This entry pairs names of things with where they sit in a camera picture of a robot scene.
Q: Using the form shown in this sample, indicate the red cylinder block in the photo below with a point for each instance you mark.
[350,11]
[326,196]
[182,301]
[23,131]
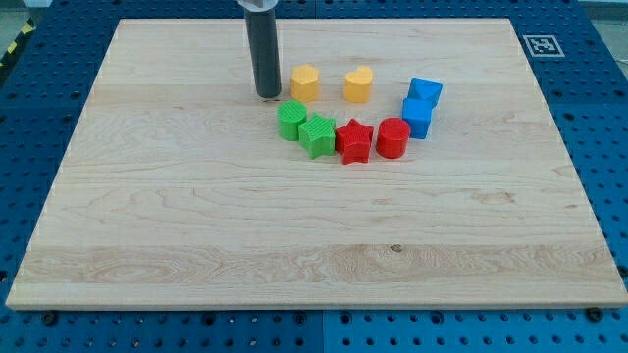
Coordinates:
[392,139]

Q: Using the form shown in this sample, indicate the green cylinder block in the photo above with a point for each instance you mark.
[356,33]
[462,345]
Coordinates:
[291,114]

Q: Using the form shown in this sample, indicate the yellow heart block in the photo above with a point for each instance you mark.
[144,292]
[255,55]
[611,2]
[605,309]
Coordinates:
[357,85]

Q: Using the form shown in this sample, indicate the light wooden board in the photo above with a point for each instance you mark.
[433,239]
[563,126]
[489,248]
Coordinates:
[176,191]

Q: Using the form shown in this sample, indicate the black board bolt left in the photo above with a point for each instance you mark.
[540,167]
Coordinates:
[49,318]

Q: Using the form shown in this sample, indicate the black board bolt right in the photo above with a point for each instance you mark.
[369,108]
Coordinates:
[594,314]

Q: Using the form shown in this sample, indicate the white fiducial marker tag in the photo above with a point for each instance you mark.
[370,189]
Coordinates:
[543,46]

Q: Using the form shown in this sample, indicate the grey rod mount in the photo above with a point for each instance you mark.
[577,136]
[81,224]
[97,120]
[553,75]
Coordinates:
[257,5]

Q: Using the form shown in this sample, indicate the yellow hexagon block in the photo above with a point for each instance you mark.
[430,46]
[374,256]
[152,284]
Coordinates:
[304,83]

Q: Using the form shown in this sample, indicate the black board bolt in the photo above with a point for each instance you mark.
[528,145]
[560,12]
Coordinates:
[594,314]
[49,318]

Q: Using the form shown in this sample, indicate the blue cube block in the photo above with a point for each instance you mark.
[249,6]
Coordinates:
[418,114]

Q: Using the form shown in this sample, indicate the red star block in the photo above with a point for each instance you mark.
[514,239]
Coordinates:
[353,142]

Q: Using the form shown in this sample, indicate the green star block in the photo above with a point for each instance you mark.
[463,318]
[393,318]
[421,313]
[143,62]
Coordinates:
[318,136]

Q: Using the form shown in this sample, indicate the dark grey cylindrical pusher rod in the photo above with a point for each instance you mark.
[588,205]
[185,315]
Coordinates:
[264,52]

